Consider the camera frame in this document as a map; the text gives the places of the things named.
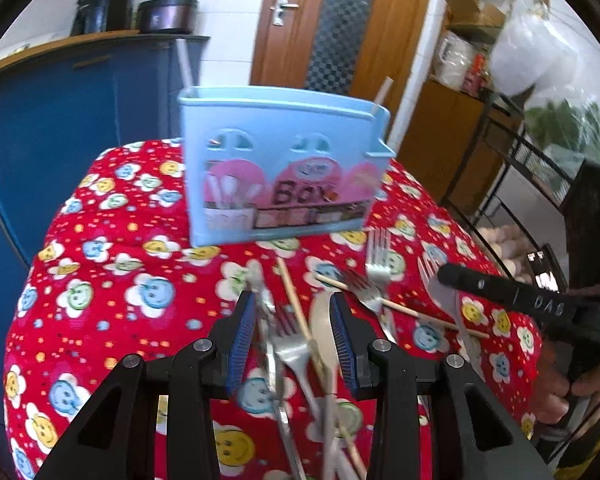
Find white plastic bag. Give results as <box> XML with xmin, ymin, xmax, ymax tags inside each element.
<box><xmin>490</xmin><ymin>0</ymin><xmax>578</xmax><ymax>96</ymax></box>

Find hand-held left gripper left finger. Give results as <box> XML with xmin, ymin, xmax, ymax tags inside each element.
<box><xmin>35</xmin><ymin>290</ymin><xmax>258</xmax><ymax>480</ymax></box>

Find cardboard box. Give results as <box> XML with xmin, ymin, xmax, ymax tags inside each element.
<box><xmin>447</xmin><ymin>0</ymin><xmax>511</xmax><ymax>31</ymax></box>

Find wooden door with glass panel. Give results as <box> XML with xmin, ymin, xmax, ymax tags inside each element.
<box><xmin>250</xmin><ymin>0</ymin><xmax>438</xmax><ymax>106</ymax></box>

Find wooden chopstick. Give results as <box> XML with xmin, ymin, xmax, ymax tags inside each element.
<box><xmin>372</xmin><ymin>77</ymin><xmax>394</xmax><ymax>112</ymax></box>
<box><xmin>315</xmin><ymin>274</ymin><xmax>490</xmax><ymax>338</ymax></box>
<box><xmin>276</xmin><ymin>257</ymin><xmax>368</xmax><ymax>480</ymax></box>

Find blue base cabinet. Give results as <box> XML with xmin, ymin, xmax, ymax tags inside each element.
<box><xmin>0</xmin><ymin>30</ymin><xmax>211</xmax><ymax>271</ymax></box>

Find black air fryer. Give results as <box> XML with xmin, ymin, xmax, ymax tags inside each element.
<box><xmin>70</xmin><ymin>0</ymin><xmax>133</xmax><ymax>37</ymax></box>

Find person's right hand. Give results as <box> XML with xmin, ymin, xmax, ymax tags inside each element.
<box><xmin>534</xmin><ymin>346</ymin><xmax>600</xmax><ymax>426</ymax></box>

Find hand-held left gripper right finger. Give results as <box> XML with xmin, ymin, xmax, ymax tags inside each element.
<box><xmin>329</xmin><ymin>291</ymin><xmax>556</xmax><ymax>480</ymax></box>

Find black metal rack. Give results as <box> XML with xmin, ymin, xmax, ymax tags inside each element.
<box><xmin>440</xmin><ymin>90</ymin><xmax>586</xmax><ymax>281</ymax></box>

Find pale spoon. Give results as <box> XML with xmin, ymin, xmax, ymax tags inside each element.
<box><xmin>307</xmin><ymin>291</ymin><xmax>351</xmax><ymax>480</ymax></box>

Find pile of eggs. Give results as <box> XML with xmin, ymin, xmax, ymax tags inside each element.
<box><xmin>475</xmin><ymin>225</ymin><xmax>536</xmax><ymax>281</ymax></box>

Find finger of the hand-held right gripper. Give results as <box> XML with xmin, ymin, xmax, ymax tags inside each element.
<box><xmin>439</xmin><ymin>262</ymin><xmax>577</xmax><ymax>329</ymax></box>

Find bagged green vegetables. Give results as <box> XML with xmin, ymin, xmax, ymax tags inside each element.
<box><xmin>522</xmin><ymin>100</ymin><xmax>600</xmax><ymax>156</ymax></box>

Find light blue utensil holder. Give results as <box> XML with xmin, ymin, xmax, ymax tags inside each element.
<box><xmin>177</xmin><ymin>85</ymin><xmax>395</xmax><ymax>248</ymax></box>

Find metal fork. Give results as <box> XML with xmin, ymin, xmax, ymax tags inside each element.
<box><xmin>339</xmin><ymin>269</ymin><xmax>398</xmax><ymax>343</ymax></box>
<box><xmin>366</xmin><ymin>227</ymin><xmax>398</xmax><ymax>341</ymax></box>
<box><xmin>270</xmin><ymin>317</ymin><xmax>341</xmax><ymax>480</ymax></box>

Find red floral tablecloth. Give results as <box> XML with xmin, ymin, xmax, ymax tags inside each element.
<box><xmin>2</xmin><ymin>137</ymin><xmax>543</xmax><ymax>480</ymax></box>

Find dark rice cooker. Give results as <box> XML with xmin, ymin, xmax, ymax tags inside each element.
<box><xmin>137</xmin><ymin>0</ymin><xmax>199</xmax><ymax>35</ymax></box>

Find metal door handle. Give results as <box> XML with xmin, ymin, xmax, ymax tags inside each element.
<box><xmin>270</xmin><ymin>0</ymin><xmax>300</xmax><ymax>27</ymax></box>

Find wooden shelf unit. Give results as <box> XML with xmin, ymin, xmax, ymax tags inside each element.
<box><xmin>397</xmin><ymin>0</ymin><xmax>551</xmax><ymax>211</ymax></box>

